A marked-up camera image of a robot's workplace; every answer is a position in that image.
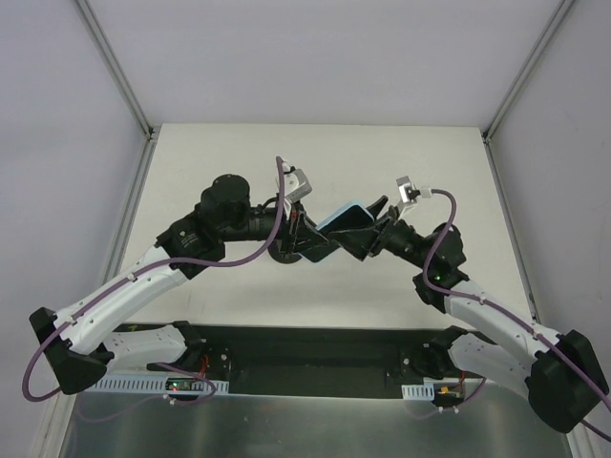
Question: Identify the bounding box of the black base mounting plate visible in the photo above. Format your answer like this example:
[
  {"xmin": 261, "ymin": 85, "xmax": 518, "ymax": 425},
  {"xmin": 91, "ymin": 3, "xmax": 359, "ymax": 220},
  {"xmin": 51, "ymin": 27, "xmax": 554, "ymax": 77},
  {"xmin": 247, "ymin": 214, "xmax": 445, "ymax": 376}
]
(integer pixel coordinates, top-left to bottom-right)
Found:
[{"xmin": 118, "ymin": 322, "xmax": 497, "ymax": 398}]

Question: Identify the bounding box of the left aluminium frame post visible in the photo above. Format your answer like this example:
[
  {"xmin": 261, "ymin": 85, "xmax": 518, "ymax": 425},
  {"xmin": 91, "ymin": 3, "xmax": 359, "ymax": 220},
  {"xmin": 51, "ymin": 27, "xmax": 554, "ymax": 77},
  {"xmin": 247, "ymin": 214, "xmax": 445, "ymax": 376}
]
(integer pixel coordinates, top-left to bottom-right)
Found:
[{"xmin": 72, "ymin": 0, "xmax": 160, "ymax": 140}]

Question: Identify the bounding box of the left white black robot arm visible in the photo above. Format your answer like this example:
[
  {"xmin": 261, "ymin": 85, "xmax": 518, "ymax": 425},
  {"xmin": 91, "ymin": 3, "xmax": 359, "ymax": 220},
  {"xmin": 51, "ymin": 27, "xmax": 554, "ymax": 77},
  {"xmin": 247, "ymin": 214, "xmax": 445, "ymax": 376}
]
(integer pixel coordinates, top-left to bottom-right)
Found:
[{"xmin": 30, "ymin": 168, "xmax": 311, "ymax": 395}]

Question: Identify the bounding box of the black phone stand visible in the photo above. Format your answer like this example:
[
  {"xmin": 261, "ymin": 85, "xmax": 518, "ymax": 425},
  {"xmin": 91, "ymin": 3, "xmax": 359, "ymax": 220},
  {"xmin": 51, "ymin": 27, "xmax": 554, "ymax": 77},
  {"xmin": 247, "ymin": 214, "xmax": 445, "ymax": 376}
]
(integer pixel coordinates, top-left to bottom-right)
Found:
[{"xmin": 267, "ymin": 247, "xmax": 302, "ymax": 265}]

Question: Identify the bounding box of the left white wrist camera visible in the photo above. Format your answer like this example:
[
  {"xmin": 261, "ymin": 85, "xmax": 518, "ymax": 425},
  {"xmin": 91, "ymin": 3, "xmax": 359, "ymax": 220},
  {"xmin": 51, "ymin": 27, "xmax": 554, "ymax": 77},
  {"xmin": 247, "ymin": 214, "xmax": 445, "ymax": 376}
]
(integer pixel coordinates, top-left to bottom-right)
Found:
[{"xmin": 276, "ymin": 161, "xmax": 312, "ymax": 214}]

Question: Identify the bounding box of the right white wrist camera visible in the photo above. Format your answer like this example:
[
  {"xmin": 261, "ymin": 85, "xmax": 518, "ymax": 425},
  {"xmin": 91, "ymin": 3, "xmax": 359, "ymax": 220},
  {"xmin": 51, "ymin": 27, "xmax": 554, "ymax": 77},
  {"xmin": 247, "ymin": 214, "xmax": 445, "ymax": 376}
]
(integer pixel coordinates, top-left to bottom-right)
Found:
[{"xmin": 394, "ymin": 176, "xmax": 432, "ymax": 219}]

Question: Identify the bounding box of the white slotted cable duct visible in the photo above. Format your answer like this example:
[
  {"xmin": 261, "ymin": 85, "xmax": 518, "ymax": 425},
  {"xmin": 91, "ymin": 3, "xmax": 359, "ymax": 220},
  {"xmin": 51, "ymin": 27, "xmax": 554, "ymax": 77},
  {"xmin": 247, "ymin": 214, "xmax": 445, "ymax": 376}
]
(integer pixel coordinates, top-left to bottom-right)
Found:
[
  {"xmin": 401, "ymin": 384, "xmax": 435, "ymax": 402},
  {"xmin": 87, "ymin": 375, "xmax": 229, "ymax": 396}
]

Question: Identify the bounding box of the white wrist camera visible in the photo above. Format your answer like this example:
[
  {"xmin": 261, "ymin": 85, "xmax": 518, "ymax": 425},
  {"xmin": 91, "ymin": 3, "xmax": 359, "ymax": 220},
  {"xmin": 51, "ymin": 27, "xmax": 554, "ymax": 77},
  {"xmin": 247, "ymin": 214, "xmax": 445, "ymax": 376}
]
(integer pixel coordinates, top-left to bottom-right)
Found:
[
  {"xmin": 276, "ymin": 161, "xmax": 312, "ymax": 214},
  {"xmin": 394, "ymin": 176, "xmax": 432, "ymax": 219}
]

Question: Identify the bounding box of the aluminium frame post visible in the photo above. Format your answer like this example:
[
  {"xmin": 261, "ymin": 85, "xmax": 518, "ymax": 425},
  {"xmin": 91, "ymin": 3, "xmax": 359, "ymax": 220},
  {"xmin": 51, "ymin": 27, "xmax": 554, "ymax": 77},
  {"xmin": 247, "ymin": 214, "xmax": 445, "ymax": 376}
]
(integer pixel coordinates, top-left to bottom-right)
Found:
[
  {"xmin": 72, "ymin": 0, "xmax": 160, "ymax": 140},
  {"xmin": 482, "ymin": 0, "xmax": 578, "ymax": 144}
]

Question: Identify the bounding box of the right aluminium frame post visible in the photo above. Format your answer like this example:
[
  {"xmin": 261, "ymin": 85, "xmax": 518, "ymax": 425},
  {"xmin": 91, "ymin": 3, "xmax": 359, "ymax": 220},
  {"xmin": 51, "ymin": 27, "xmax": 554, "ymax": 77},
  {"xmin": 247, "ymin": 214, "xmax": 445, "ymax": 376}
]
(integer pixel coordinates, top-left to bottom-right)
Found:
[{"xmin": 482, "ymin": 0, "xmax": 578, "ymax": 144}]

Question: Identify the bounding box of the left white slotted cable duct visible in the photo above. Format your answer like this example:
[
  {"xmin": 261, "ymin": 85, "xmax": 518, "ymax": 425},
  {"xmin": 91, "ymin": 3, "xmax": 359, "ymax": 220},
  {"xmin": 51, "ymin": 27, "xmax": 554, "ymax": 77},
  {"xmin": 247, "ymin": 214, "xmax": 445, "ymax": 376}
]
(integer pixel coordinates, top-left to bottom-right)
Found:
[{"xmin": 87, "ymin": 375, "xmax": 229, "ymax": 396}]

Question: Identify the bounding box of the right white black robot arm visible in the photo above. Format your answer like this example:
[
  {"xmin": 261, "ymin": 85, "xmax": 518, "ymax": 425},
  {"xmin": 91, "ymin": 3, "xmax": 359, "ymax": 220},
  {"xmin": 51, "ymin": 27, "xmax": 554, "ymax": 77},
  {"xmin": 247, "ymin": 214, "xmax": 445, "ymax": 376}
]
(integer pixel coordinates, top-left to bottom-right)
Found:
[{"xmin": 322, "ymin": 206, "xmax": 610, "ymax": 433}]

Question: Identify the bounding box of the phone with light blue case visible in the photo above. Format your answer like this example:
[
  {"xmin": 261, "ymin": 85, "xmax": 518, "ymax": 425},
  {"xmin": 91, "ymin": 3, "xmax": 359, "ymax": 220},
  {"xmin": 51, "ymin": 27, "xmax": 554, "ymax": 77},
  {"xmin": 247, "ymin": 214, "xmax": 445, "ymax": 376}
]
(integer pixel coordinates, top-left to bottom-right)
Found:
[{"xmin": 301, "ymin": 202, "xmax": 374, "ymax": 262}]

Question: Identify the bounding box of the right white slotted cable duct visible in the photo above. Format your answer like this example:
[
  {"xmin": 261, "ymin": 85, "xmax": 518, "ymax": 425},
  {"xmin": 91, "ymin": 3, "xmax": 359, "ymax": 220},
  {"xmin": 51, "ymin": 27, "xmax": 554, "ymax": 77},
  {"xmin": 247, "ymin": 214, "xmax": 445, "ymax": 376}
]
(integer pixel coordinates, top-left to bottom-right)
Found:
[{"xmin": 401, "ymin": 384, "xmax": 435, "ymax": 402}]

